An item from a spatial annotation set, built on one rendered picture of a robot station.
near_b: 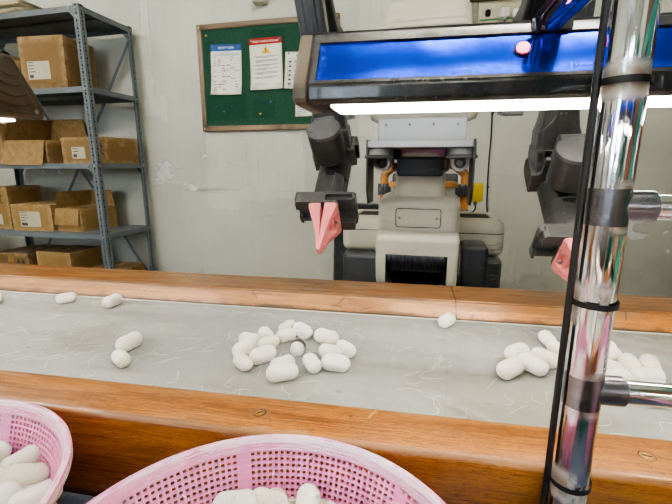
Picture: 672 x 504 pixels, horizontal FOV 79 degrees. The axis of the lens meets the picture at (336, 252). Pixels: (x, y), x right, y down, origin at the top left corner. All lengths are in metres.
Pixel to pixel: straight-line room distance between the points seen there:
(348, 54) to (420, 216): 0.76
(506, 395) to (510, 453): 0.13
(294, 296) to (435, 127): 0.60
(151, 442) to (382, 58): 0.41
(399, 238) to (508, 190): 1.53
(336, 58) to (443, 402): 0.36
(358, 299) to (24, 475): 0.48
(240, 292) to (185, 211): 2.33
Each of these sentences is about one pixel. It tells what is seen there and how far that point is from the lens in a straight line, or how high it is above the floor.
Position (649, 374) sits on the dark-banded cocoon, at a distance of 0.58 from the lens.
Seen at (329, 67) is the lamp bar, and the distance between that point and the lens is 0.42.
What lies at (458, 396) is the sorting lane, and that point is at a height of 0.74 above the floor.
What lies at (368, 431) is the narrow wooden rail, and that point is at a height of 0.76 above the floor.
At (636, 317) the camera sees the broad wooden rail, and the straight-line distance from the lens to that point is 0.78.
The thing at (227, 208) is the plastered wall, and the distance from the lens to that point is 2.89.
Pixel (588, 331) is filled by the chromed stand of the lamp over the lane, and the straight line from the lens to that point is 0.30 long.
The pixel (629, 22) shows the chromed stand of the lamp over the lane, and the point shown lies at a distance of 0.29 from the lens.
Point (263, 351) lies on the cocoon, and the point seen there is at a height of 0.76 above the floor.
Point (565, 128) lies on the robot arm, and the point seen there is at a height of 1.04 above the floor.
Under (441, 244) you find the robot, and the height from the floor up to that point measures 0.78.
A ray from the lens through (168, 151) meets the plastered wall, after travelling 3.10.
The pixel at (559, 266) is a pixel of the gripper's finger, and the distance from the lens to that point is 0.66.
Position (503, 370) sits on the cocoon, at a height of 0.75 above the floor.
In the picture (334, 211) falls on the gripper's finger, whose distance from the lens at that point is 0.65.
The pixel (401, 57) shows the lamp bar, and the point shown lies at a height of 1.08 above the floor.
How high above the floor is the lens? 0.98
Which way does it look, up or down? 12 degrees down
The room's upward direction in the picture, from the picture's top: straight up
